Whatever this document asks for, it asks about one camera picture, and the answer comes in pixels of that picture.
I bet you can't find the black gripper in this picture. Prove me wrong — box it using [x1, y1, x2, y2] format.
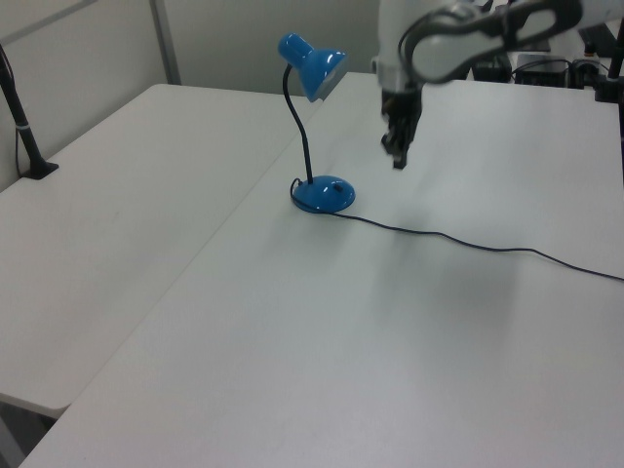
[379, 87, 423, 171]

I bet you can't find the blue gooseneck desk lamp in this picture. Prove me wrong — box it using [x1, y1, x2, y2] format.
[277, 31, 357, 214]

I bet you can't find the black electronics box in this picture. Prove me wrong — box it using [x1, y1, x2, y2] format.
[510, 52, 572, 90]

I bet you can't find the black stand with clamp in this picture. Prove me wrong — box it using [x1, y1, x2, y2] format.
[593, 42, 624, 104]

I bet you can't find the black lamp power cable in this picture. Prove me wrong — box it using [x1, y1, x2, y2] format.
[291, 177, 624, 283]

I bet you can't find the black camera stand pole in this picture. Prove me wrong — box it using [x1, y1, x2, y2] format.
[0, 42, 60, 182]

